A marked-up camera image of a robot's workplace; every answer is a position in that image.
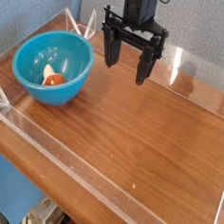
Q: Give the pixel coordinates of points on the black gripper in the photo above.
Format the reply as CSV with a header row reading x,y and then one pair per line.
x,y
148,36

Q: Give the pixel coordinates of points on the brown toy mushroom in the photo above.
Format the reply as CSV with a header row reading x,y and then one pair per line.
x,y
51,77

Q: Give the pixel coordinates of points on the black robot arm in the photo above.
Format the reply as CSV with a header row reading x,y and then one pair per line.
x,y
140,11

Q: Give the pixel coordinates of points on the blue bowl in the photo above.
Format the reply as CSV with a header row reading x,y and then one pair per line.
x,y
69,54

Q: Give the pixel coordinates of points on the clear acrylic back barrier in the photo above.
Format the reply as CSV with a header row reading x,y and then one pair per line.
x,y
173,89

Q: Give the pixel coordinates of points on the clear acrylic barrier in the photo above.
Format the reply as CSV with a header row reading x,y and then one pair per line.
x,y
173,89
105,190

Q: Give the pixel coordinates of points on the clear acrylic front barrier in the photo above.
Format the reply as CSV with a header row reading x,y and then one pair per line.
x,y
105,190

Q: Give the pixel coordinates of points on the white power strip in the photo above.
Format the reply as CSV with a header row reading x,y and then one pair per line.
x,y
45,211

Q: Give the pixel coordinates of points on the clear acrylic corner bracket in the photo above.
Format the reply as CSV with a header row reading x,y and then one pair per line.
x,y
86,30

